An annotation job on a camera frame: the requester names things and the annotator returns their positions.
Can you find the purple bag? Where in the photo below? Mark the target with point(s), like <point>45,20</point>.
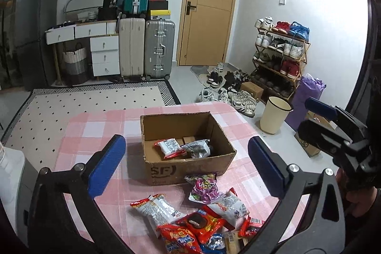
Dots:
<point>306,90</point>

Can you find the white desk with drawers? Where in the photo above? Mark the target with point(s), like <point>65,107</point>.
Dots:
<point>89,30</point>

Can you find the brown paper bag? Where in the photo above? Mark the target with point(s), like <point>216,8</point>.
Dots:
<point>309,148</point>

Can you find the cream suitcase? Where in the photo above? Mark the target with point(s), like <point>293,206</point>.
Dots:
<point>132,48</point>

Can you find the white red packet, black print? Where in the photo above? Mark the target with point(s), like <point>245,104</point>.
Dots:
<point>171,148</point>

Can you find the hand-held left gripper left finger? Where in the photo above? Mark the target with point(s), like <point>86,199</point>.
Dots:
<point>108,164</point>

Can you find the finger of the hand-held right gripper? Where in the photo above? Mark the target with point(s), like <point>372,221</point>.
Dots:
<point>321,108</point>
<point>321,136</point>

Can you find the brown cardboard box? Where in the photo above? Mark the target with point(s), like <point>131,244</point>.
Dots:
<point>178,172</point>

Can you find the white grey appliance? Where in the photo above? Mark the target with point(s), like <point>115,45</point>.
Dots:
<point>15,182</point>

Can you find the wooden door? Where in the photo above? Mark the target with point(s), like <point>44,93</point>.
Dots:
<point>208,19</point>

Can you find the white drawer cabinet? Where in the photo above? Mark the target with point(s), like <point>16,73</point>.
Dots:
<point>104,56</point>

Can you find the rows of shelved shoes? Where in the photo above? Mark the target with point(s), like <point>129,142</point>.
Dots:
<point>288,68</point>

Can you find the small white basket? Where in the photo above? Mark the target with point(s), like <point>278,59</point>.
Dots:
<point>86,15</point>

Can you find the silver suitcase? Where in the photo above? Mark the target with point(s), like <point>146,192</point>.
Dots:
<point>159,48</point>

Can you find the person's right hand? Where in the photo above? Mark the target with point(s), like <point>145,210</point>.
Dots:
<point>357,203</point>

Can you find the black printed bag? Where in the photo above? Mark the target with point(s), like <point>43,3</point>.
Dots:
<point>108,5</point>

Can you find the grey fridge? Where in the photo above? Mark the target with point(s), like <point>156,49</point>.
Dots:
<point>32,33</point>

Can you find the pile of loose shoes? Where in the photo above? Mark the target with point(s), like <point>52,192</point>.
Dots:
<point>241,99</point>

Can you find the woven laundry basket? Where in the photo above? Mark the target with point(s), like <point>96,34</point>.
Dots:
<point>74,63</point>

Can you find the wooden shoe rack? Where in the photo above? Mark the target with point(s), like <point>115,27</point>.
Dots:
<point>306,47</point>

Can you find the white red noodle snack packet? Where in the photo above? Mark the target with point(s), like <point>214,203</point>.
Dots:
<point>229,206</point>
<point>157,211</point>

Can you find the tan cracker packet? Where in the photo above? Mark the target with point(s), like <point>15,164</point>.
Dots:
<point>233,242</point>

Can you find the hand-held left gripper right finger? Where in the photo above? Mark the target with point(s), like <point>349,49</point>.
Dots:
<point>266,166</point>

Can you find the blue snack packet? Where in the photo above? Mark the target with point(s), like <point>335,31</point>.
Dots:
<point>214,243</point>

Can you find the pink checked tablecloth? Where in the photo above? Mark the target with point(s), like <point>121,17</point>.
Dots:
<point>104,123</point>

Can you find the purple snack packet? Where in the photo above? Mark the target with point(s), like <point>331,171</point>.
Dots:
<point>205,188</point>

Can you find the plain black shoe box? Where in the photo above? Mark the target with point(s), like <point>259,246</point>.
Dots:
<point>157,5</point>

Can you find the small red snack packet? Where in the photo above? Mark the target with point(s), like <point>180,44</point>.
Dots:
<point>250,227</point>

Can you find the black yellow shoe box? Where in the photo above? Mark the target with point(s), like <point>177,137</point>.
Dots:
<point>159,14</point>

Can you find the cream waste bin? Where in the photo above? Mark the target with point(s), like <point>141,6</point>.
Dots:
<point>273,118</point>

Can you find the grey door mat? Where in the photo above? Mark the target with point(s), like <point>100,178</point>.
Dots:
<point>198,72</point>

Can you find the red cookie packet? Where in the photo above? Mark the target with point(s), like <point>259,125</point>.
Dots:
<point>199,222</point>

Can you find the silver black snack packet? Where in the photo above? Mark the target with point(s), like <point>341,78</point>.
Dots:
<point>196,148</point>

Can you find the orange red snack packet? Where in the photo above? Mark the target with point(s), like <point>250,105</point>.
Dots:
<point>178,239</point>

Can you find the cream diamond pattern rug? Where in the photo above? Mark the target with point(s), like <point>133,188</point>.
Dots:
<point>89,99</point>

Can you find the small cardboard carton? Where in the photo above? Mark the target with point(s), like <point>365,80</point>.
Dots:
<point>251,91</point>

